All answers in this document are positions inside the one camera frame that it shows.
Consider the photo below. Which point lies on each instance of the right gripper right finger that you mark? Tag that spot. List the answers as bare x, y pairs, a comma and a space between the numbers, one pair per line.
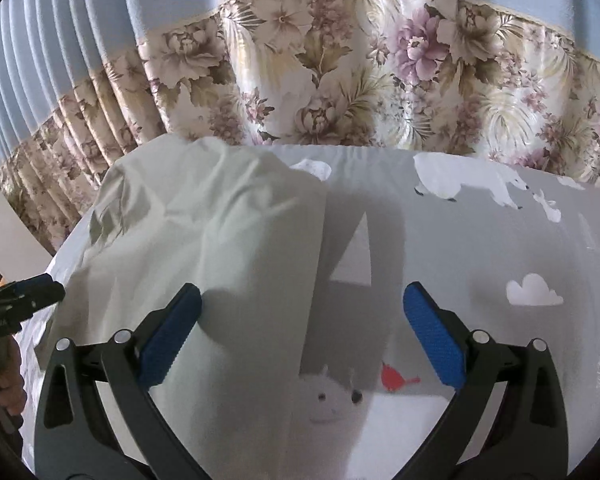
529, 435

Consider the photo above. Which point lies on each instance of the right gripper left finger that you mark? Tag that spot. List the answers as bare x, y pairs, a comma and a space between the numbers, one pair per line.
73, 437

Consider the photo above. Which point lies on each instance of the beige hooded jacket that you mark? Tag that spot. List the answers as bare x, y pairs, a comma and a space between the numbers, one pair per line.
246, 229

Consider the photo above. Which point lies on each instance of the person's left hand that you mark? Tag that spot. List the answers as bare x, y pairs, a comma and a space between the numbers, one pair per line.
13, 397

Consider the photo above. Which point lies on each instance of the white headboard panel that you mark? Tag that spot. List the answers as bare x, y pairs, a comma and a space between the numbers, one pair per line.
21, 255

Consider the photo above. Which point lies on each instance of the grey animal print bedsheet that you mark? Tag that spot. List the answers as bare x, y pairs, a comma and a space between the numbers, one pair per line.
511, 250

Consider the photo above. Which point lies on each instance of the blue floral curtain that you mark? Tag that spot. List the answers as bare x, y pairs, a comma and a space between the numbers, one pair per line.
84, 82

